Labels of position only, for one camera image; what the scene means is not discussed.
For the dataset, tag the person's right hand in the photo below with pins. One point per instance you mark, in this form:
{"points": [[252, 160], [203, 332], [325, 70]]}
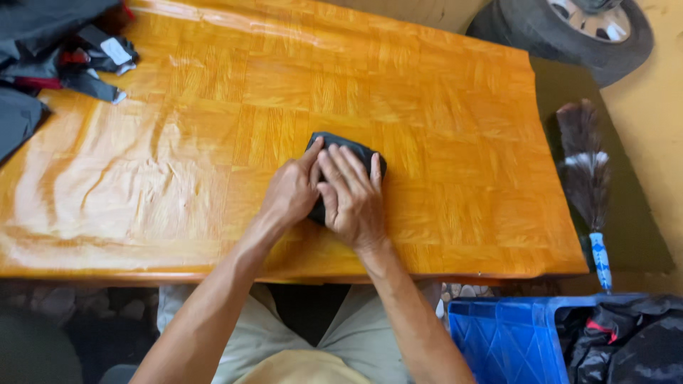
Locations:
{"points": [[355, 208]]}

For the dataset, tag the person's left hand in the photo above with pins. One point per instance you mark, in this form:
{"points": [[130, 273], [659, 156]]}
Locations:
{"points": [[291, 192]]}

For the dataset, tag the person's left fingers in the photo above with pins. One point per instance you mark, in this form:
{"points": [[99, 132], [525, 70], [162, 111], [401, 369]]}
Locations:
{"points": [[315, 150]]}

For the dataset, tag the dark grey cloth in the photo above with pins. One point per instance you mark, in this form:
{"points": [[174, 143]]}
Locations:
{"points": [[352, 145]]}

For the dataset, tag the wood-pattern vinyl table cover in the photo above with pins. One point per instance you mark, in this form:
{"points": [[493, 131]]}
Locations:
{"points": [[437, 160]]}

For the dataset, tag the person's beige shorts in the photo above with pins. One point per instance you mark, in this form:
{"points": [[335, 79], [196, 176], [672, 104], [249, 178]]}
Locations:
{"points": [[368, 330]]}

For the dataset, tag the person's tan shirt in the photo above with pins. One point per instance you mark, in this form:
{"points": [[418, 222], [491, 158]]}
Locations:
{"points": [[301, 370]]}

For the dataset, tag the blue plastic crate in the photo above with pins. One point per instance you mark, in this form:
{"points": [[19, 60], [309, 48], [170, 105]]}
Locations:
{"points": [[501, 341]]}

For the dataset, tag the car tyre with silver wheel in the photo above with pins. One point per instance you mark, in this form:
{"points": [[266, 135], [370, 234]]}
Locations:
{"points": [[565, 37]]}

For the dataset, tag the pile of dark grey garments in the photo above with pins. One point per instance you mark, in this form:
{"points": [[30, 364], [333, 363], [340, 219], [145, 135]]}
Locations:
{"points": [[48, 48]]}

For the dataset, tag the dark green mat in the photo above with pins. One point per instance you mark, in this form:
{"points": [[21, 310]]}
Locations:
{"points": [[629, 213]]}

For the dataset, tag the heap of black garments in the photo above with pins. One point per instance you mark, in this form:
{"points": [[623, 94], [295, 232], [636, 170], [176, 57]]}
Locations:
{"points": [[629, 346]]}

